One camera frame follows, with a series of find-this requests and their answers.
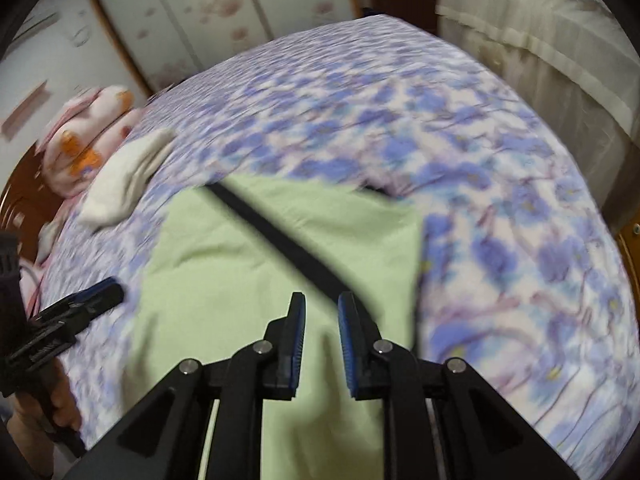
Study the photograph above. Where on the rolled pink bear quilt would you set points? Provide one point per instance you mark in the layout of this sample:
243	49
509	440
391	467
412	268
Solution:
100	110

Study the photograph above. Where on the white folded garment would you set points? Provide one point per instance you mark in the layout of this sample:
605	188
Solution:
125	175

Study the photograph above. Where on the wooden drawer cabinet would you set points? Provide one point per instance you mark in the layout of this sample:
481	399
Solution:
631	260

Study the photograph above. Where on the person's left hand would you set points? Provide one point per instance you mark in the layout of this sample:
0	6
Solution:
67	405

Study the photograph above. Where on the purple floral bedspread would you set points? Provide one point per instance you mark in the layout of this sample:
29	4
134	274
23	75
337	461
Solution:
400	135

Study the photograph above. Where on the grey crumpled cloth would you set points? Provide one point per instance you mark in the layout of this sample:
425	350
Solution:
47	240

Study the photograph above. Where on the cream lace covered furniture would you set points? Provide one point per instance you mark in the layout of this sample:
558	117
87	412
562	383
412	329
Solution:
550	35

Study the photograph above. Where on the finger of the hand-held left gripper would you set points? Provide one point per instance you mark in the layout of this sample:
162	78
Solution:
102	285
95	302

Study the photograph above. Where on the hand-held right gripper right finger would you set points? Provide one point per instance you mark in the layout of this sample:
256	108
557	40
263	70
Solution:
346	345

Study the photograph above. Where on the green and black hooded jacket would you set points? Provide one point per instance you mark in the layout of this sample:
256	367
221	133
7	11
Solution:
210	260

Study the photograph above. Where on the pink wall shelf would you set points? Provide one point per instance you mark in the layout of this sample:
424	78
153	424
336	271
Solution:
25	105

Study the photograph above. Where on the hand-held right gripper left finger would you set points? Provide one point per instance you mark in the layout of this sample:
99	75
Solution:
298	345

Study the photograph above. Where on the brown wooden headboard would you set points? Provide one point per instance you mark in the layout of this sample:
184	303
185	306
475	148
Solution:
20	195

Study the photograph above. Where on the floral sliding door wardrobe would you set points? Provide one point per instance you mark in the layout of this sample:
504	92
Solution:
200	10

